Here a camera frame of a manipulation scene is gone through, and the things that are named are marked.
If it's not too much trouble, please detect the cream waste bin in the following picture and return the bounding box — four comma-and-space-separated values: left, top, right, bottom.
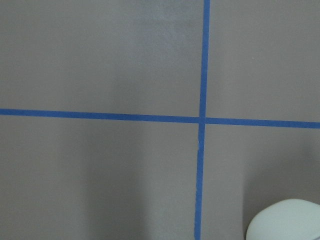
245, 199, 320, 240

